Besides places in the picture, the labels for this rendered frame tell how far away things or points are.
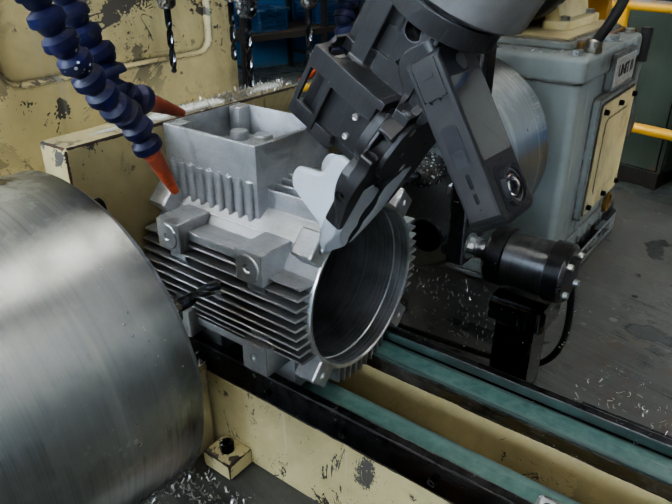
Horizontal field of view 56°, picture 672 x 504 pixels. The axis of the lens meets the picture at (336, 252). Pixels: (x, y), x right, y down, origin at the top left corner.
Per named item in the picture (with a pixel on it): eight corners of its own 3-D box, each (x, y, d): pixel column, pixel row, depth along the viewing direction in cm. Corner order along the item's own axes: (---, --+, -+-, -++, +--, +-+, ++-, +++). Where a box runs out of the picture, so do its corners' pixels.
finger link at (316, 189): (287, 208, 52) (332, 121, 46) (338, 258, 50) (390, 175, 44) (261, 221, 50) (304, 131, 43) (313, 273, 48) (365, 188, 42)
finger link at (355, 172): (348, 200, 48) (402, 110, 42) (365, 216, 47) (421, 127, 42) (309, 221, 44) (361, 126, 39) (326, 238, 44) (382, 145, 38)
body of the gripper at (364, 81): (346, 96, 49) (423, -53, 41) (428, 169, 47) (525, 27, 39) (280, 117, 43) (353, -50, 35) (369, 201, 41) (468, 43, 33)
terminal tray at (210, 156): (168, 195, 62) (159, 123, 59) (245, 166, 70) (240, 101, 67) (257, 226, 56) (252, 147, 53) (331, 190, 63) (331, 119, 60)
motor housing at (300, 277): (154, 343, 66) (127, 171, 58) (276, 273, 80) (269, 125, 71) (300, 424, 56) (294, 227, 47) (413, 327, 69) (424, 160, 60)
